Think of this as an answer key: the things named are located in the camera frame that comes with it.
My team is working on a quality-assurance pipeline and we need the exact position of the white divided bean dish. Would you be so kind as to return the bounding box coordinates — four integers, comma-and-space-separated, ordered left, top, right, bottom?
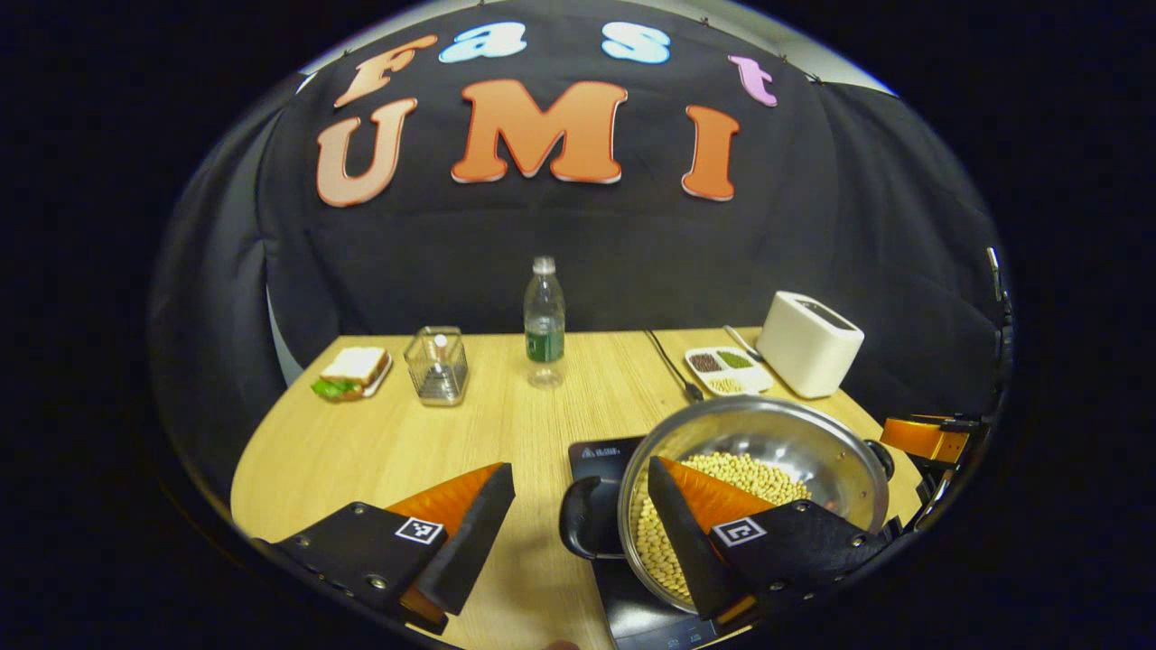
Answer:
684, 347, 775, 398

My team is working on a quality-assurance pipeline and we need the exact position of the small white plate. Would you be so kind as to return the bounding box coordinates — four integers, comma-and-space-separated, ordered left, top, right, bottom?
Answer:
318, 352, 395, 402

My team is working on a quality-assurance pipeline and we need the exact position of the clear plastic water bottle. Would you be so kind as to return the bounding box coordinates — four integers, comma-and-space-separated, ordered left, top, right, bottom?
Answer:
524, 255, 567, 389

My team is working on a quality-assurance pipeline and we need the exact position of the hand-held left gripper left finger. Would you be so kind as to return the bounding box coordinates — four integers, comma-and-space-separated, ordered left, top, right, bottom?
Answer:
262, 462, 517, 633

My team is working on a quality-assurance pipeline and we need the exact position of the pile of soybeans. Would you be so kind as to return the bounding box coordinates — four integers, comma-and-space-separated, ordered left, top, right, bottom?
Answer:
635, 451, 814, 604

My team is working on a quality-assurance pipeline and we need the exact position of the white spoon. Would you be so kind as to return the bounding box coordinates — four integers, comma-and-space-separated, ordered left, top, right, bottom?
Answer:
722, 325, 765, 361

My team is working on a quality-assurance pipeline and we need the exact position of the black power cable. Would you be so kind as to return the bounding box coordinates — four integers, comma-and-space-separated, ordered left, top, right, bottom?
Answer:
643, 330, 705, 404

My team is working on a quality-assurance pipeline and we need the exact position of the stainless steel pot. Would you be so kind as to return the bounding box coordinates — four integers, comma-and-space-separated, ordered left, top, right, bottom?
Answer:
558, 395, 895, 615

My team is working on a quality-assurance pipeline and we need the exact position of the wire mesh holder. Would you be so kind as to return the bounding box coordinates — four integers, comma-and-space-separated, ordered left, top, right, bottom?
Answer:
404, 326, 470, 407

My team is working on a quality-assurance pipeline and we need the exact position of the sandwich with lettuce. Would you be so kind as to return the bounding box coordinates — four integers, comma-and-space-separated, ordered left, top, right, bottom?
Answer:
311, 347, 389, 401

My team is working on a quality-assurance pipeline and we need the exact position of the white toaster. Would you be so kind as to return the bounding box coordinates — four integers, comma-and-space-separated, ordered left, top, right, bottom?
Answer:
756, 291, 865, 399

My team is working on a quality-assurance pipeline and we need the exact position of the black induction cooktop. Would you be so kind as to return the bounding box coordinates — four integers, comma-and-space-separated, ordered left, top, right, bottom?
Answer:
567, 436, 723, 649

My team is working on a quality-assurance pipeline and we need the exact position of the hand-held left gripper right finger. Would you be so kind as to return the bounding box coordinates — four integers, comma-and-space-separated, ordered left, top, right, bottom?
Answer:
647, 456, 895, 624

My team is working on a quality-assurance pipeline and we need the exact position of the row of backdrop clips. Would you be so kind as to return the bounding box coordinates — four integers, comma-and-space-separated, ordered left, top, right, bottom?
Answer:
695, 14, 823, 84

